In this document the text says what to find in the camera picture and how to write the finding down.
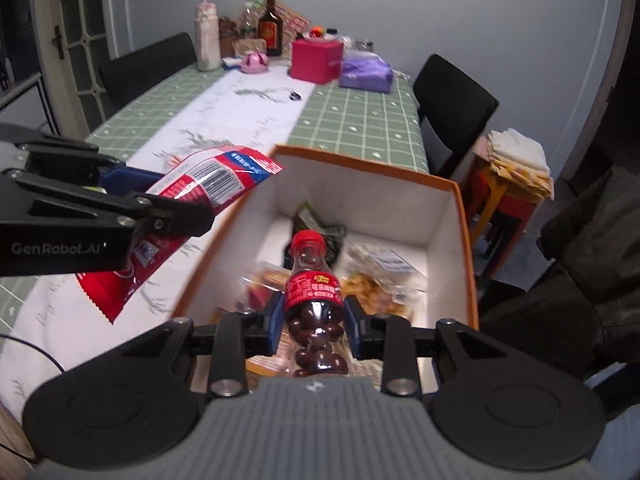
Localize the yellow cracker snack bag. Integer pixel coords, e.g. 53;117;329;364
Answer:
337;242;427;322

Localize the red white snack packet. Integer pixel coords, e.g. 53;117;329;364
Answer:
77;146;282;323

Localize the red cap chocolate bottle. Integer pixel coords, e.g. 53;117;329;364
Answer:
284;230;348;377

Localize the dried fruit chips bag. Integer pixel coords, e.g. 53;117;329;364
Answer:
210;261;291;324

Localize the dark green snack packet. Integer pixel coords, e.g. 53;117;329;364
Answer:
282;199;348;271

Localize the black chair far left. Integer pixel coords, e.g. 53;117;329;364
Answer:
99;32;196;110

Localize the black chair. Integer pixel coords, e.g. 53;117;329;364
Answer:
99;32;196;110
412;53;499;179

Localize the orange cardboard box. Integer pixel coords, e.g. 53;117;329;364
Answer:
171;144;481;396

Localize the white thermos bottle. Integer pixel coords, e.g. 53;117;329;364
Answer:
194;0;221;72

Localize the red wooden stool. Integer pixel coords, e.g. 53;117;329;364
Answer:
463;155;542;278

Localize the beige small radio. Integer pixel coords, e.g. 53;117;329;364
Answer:
233;38;267;58

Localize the pink round container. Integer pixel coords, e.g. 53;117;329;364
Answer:
240;51;269;75

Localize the door with glass panes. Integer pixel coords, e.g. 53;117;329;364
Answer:
30;0;115;139

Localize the black leather jacket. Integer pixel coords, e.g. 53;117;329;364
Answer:
474;164;640;411

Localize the dark brown glass bottle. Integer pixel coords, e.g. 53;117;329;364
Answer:
258;0;283;58

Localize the pink cube box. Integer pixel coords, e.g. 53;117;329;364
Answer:
290;39;344;84

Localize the folded cloth stack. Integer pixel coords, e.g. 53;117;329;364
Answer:
487;128;554;200

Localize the black chair right side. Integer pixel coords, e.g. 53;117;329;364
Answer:
412;53;499;179

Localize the purple tissue pack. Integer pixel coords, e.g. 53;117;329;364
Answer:
337;52;395;94

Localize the black cable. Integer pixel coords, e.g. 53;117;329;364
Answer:
0;332;68;376

